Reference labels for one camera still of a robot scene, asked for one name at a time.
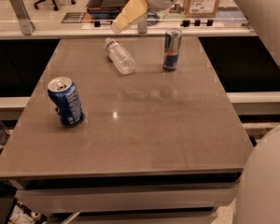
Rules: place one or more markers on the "left metal railing post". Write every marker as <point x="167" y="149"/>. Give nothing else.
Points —
<point x="25" y="23"/>

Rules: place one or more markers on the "grey open tray box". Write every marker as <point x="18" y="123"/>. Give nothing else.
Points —
<point x="110" y="0"/>

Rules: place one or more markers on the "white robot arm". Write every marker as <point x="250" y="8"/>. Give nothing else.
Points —
<point x="258" y="198"/>

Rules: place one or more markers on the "clear plastic water bottle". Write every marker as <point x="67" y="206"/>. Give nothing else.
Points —
<point x="119" y="56"/>

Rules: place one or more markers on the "middle metal railing post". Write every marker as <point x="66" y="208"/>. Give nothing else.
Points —
<point x="142" y="25"/>

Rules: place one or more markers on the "metal railing post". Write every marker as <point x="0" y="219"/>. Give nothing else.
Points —
<point x="142" y="25"/>
<point x="25" y="23"/>

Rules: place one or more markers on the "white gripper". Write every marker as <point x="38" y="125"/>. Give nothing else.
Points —
<point x="135" y="9"/>

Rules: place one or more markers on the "tall silver blue energy can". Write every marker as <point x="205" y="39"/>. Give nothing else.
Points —
<point x="172" y="43"/>

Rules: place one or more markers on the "blue soda can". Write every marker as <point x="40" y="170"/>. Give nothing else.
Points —
<point x="63" y="93"/>

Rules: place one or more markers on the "cardboard box with label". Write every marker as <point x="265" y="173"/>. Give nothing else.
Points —
<point x="200" y="8"/>

